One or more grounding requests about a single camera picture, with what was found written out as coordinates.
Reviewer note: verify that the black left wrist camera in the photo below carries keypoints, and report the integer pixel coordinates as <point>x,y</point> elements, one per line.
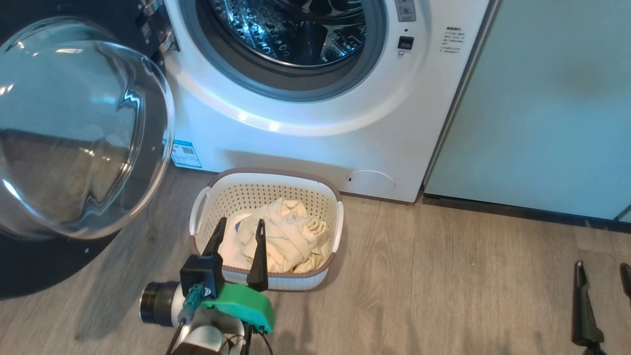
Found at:
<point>202,273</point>

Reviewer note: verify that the round black glass washer door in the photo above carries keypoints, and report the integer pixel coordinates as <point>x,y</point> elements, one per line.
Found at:
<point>74,138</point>

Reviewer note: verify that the white front-load washing machine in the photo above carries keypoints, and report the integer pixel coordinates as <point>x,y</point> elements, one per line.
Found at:
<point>305,153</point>

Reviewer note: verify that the black cabinet plinth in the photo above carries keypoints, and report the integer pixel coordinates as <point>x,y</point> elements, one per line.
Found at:
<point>517,209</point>

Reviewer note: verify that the white garment with blue print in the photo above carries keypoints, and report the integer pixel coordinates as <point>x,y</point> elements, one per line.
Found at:
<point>239,246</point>

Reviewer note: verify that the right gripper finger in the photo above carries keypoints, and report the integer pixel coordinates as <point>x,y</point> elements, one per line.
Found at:
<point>626,276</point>
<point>584,315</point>

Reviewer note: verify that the pale yellow garment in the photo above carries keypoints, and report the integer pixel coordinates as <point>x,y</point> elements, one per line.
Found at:
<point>291,236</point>

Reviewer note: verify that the metal door hinge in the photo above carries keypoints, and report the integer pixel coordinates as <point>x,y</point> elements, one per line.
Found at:
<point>160,29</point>

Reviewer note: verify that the round white filter cover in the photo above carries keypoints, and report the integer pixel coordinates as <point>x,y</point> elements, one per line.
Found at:
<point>370,183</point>

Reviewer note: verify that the blue energy label sticker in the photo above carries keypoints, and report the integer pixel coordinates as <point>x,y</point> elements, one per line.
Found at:
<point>186,154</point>

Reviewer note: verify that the small printed warning label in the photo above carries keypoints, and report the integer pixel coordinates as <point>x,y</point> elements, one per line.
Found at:
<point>453,39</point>

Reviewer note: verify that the white perforated laundry basket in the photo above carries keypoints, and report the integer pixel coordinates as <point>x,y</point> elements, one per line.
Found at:
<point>291,281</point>

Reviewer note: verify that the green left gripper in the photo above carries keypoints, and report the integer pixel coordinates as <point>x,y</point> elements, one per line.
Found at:
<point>246,305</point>

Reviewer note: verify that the steel washing machine drum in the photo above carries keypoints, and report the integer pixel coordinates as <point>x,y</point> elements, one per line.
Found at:
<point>276,34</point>

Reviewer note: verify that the grey instruction label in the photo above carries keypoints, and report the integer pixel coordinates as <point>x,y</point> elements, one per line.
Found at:
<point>405,10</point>

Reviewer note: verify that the large mint green cabinet panel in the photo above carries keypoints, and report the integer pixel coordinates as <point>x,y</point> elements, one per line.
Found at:
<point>542,108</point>

